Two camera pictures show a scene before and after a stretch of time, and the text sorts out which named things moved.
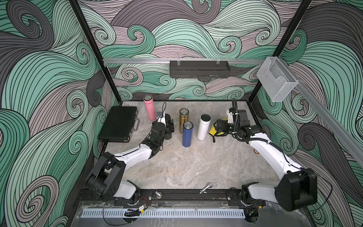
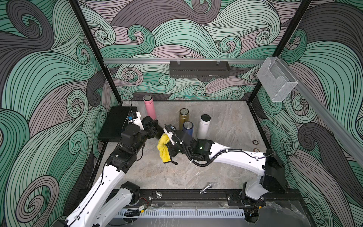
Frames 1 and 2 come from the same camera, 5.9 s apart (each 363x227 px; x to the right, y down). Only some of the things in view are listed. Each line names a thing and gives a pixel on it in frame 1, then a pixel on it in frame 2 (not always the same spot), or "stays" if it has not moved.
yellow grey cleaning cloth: x=213 y=132 to x=164 y=139
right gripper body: x=229 y=128 to x=174 y=150
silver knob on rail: x=159 y=195 stays
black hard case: x=120 y=123 stays
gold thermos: x=184 y=116 stays
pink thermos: x=149 y=101 stays
